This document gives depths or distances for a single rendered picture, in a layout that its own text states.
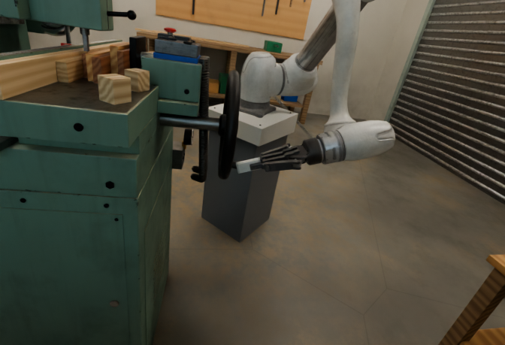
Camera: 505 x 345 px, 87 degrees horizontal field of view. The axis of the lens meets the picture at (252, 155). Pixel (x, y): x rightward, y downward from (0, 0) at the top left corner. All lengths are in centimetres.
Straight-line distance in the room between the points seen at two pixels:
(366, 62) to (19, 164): 448
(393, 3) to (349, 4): 394
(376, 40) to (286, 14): 144
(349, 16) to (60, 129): 74
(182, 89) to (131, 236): 35
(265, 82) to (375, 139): 65
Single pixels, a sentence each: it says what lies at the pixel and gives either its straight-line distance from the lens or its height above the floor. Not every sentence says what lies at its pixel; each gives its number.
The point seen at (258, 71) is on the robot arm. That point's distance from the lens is 126.
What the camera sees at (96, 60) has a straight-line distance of 66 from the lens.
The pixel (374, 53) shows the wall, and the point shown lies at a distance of 475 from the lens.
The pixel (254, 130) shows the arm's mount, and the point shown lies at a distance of 117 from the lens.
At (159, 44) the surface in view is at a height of 99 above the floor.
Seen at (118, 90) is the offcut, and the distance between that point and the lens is 52.
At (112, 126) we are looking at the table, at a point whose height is 88.
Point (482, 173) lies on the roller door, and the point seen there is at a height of 15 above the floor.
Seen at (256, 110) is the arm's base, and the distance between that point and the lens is 130.
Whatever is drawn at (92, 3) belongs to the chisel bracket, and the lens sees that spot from 71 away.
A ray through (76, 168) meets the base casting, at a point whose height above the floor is 77.
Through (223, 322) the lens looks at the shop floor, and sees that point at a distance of 125.
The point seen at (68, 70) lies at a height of 92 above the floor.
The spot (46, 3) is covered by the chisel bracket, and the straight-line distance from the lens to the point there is 74.
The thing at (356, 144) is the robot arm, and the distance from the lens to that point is 77.
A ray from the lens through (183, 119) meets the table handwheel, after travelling 72.
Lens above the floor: 105
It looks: 25 degrees down
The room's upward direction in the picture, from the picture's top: 10 degrees clockwise
